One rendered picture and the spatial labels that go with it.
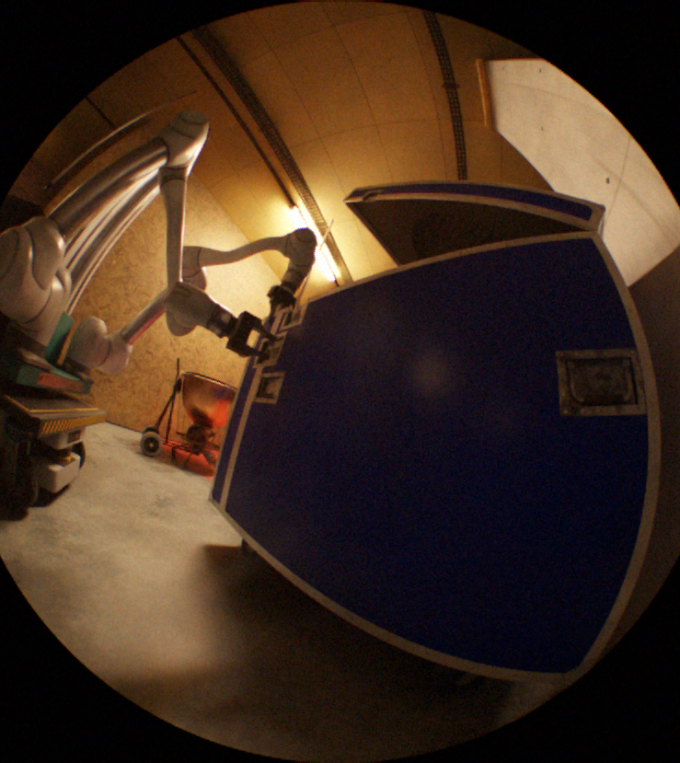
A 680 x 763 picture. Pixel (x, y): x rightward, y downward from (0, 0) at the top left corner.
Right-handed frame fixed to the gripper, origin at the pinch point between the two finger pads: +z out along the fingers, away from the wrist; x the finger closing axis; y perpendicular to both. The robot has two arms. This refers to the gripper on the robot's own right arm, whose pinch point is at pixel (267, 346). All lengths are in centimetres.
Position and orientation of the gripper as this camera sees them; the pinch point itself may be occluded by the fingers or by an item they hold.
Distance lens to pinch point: 85.5
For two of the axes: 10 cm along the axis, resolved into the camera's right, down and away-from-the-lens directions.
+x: 2.3, -9.3, 2.8
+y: 7.4, -0.3, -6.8
